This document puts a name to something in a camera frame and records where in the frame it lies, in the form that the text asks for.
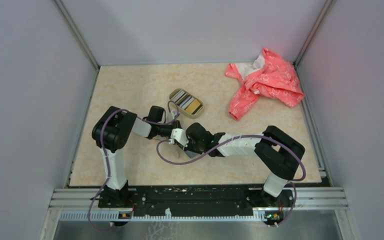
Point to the beige card holder wallet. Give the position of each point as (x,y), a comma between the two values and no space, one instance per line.
(188,153)

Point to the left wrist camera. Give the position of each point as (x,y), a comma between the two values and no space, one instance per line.
(173,115)

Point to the beige tray of cards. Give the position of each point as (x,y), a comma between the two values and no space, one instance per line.
(188,104)

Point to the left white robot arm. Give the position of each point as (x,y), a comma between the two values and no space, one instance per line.
(112,132)

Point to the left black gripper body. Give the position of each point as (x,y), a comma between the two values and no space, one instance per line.
(166,129)

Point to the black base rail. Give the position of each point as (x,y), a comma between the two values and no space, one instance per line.
(223,200)

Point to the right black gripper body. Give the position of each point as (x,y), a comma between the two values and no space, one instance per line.
(192,146)

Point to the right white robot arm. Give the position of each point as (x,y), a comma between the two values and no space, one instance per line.
(280,153)

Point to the pink crumpled cloth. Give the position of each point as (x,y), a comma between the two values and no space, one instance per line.
(270,76)

